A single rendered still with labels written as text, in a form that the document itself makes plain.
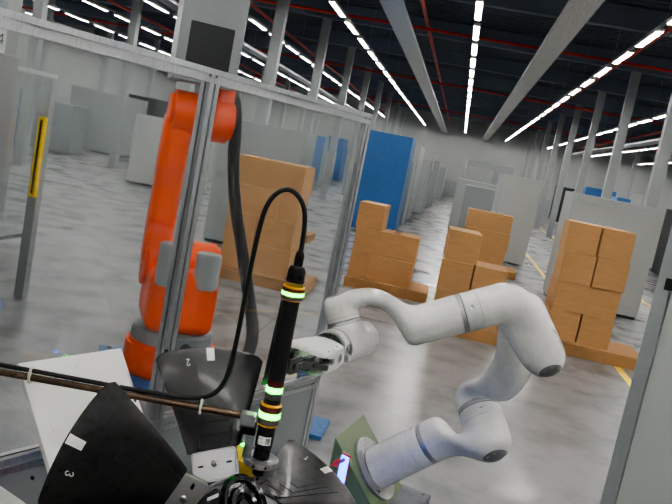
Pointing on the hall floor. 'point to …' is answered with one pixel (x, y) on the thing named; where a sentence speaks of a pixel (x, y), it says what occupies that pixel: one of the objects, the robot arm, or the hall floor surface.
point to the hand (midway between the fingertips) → (287, 362)
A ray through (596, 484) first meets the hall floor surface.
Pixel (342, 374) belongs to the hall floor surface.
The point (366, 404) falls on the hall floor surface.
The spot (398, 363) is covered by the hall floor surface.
